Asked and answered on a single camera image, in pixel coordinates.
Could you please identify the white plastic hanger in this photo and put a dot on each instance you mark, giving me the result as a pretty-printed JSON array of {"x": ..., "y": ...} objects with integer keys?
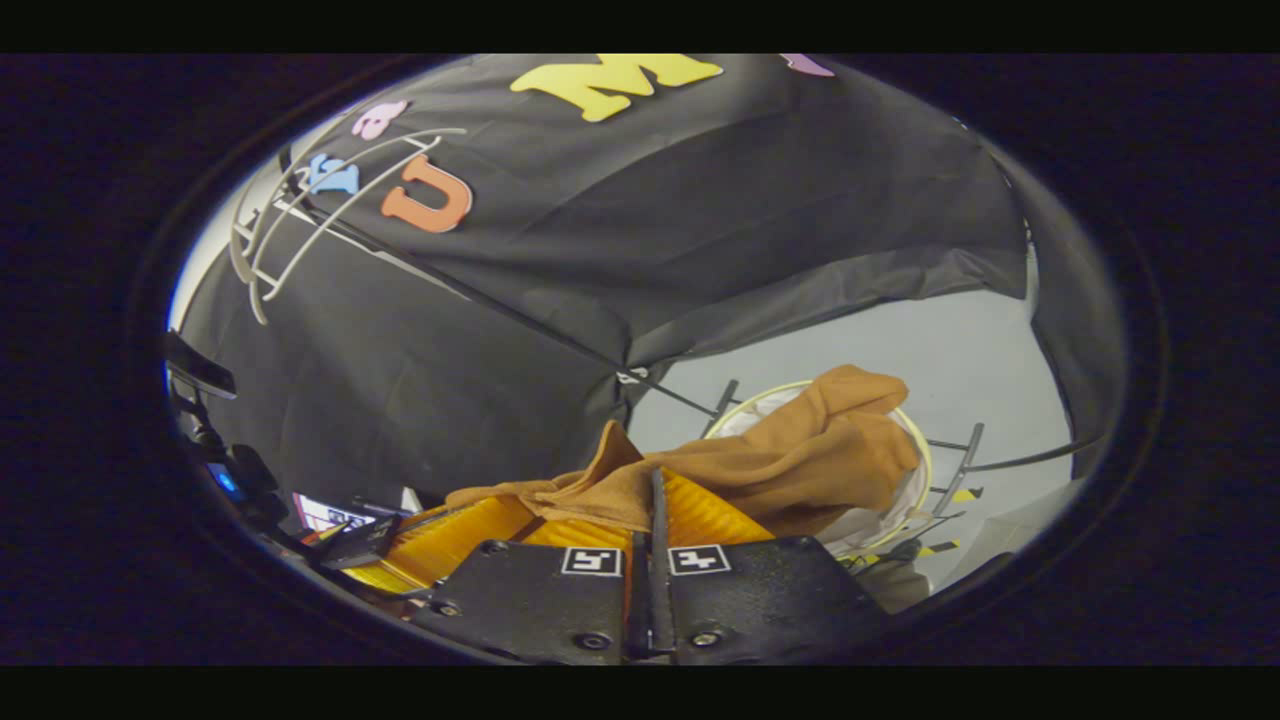
[
  {"x": 390, "y": 139},
  {"x": 335, "y": 213}
]

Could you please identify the brown shirt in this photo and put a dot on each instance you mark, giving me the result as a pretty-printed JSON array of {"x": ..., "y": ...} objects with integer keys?
[{"x": 800, "y": 470}]

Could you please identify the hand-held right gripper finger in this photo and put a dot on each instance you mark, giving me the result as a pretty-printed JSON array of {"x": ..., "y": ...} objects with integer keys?
[
  {"x": 640, "y": 600},
  {"x": 660, "y": 590}
]

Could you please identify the round white laundry hamper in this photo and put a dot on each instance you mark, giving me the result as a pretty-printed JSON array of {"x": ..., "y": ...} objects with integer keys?
[{"x": 882, "y": 522}]

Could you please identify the black equipment stand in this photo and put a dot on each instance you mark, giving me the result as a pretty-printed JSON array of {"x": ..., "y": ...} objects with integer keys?
[{"x": 200, "y": 375}]

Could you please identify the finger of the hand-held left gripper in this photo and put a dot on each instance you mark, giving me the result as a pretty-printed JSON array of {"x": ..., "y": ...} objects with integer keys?
[{"x": 450, "y": 540}]

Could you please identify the white printed box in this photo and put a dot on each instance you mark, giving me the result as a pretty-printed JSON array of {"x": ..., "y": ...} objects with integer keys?
[{"x": 320, "y": 512}]

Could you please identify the black backdrop cloth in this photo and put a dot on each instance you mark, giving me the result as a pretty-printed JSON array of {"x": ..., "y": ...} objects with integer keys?
[{"x": 700, "y": 220}]

